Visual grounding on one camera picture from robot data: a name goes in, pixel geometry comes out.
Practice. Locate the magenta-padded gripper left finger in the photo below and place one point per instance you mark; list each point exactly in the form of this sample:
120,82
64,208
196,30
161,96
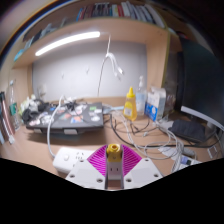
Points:
96,160

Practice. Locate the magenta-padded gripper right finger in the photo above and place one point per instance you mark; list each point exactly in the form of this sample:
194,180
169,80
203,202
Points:
132,160

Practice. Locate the yellow and white charger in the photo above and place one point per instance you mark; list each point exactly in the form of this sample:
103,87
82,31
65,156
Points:
115,154

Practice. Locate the dark laptop with stickers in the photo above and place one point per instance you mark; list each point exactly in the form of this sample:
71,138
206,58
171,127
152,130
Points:
66,116

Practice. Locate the yellow squeeze bottle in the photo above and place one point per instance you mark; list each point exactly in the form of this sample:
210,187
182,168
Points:
130,106

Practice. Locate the white power strip with switches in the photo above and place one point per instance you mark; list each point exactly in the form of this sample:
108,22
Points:
187,162

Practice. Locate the blue and white box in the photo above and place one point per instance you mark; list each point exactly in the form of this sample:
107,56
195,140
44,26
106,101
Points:
155,105

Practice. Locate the clear pump bottle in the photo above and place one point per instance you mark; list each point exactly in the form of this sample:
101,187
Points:
141,100

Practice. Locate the dark grey cloth pouch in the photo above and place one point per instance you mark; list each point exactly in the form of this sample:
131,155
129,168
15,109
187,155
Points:
188,130

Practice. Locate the clear bottle with green label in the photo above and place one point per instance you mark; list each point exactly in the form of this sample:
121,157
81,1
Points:
14,110

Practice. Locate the dark monitor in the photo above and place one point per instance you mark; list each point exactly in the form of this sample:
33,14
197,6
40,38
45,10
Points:
200,80

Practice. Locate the white light strip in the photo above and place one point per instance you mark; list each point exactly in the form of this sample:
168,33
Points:
66,40

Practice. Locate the row of books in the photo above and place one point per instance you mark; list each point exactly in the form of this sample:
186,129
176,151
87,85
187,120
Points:
120,10

